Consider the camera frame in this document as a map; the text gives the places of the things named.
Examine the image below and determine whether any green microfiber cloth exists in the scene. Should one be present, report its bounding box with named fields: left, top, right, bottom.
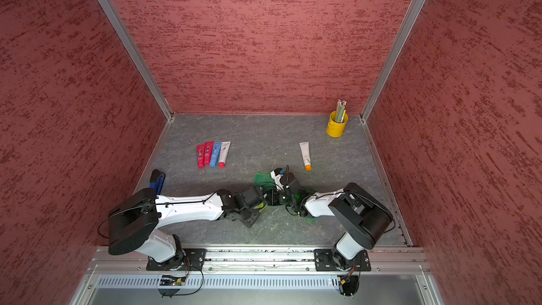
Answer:
left=253, top=172, right=316, bottom=218

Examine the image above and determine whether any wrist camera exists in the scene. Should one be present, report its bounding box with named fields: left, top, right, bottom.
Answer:
left=270, top=168, right=303, bottom=194
left=241, top=186, right=265, bottom=209

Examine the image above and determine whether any controller board with cables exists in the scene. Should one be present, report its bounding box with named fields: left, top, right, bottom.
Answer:
left=338, top=267, right=359, bottom=297
left=158, top=258, right=205, bottom=299

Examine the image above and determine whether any right corner aluminium profile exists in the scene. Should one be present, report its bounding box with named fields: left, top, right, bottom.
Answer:
left=359, top=0, right=444, bottom=122

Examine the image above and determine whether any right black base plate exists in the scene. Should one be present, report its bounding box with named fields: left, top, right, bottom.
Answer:
left=313, top=249, right=371, bottom=272

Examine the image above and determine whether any corner aluminium profile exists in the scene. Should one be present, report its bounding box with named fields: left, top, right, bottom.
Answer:
left=97, top=0, right=174, bottom=122
left=359, top=0, right=444, bottom=122

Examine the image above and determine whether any left controller board with cables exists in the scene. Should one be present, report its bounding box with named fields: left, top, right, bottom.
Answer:
left=158, top=258, right=205, bottom=299

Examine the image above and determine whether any aluminium front rail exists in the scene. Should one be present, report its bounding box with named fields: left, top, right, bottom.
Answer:
left=86, top=244, right=433, bottom=275

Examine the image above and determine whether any dark red tube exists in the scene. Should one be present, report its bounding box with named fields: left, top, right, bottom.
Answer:
left=196, top=144, right=206, bottom=169

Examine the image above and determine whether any white tube orange cap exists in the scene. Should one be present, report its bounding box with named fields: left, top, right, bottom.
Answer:
left=299, top=142, right=312, bottom=172

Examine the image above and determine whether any green tube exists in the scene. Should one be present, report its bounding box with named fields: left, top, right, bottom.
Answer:
left=256, top=203, right=268, bottom=213

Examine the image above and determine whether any yellow cup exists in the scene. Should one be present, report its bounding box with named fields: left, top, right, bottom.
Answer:
left=326, top=111, right=349, bottom=138

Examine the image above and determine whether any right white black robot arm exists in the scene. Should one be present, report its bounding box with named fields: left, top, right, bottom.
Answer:
left=262, top=183, right=396, bottom=271

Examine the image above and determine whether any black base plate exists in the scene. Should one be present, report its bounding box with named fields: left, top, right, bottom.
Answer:
left=146, top=249, right=207, bottom=271
left=313, top=249, right=371, bottom=272

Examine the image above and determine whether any bundle of pencils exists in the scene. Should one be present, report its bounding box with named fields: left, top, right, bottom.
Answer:
left=335, top=100, right=347, bottom=124

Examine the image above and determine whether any left corner aluminium profile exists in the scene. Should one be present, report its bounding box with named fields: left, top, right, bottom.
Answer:
left=97, top=0, right=174, bottom=122

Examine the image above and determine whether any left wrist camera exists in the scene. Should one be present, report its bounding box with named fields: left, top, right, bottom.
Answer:
left=241, top=186, right=265, bottom=209

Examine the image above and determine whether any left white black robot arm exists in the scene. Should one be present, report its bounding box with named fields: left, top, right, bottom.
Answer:
left=104, top=186, right=266, bottom=263

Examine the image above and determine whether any white tube red cap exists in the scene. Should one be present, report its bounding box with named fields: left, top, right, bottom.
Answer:
left=218, top=141, right=231, bottom=169

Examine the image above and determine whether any blue tube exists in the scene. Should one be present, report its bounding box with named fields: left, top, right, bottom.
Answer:
left=210, top=142, right=222, bottom=167

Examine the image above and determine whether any right controller board with cables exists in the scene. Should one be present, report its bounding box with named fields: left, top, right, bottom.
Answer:
left=338, top=267, right=359, bottom=297

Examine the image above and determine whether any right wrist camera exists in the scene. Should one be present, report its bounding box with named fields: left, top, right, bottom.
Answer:
left=270, top=168, right=303, bottom=194

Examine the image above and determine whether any red pink tube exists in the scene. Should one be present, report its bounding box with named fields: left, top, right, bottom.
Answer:
left=203, top=141, right=214, bottom=166

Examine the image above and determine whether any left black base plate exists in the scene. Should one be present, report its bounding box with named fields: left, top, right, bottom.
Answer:
left=146, top=249, right=207, bottom=271

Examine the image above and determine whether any blue stapler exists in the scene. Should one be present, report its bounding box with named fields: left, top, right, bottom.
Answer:
left=149, top=169, right=166, bottom=196

